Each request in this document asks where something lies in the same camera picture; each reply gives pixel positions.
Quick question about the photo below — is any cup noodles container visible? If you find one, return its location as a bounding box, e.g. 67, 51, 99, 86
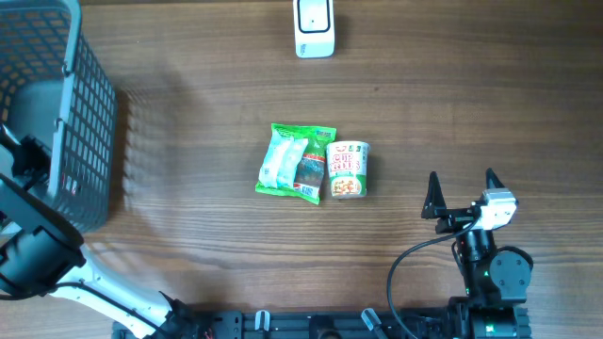
326, 141, 370, 199

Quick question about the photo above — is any green snack bag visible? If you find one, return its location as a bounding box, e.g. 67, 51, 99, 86
255, 123, 336, 204

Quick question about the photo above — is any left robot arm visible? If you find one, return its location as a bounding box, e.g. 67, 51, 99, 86
1, 175, 200, 338

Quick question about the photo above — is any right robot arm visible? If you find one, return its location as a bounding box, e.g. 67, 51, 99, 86
421, 169, 534, 339

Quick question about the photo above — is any white barcode scanner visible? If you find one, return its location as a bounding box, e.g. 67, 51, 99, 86
292, 0, 335, 58

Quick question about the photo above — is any grey plastic shopping basket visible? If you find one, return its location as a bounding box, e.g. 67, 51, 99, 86
1, 1, 118, 233

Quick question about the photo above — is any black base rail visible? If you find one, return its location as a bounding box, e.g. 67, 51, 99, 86
111, 308, 533, 339

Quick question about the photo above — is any right camera cable black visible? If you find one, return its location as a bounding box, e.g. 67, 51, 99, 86
386, 206, 481, 339

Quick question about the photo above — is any camera cable black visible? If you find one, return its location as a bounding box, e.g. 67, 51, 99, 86
0, 281, 156, 331
386, 206, 481, 339

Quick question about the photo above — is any left camera cable black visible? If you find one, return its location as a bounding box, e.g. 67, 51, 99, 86
0, 281, 156, 331

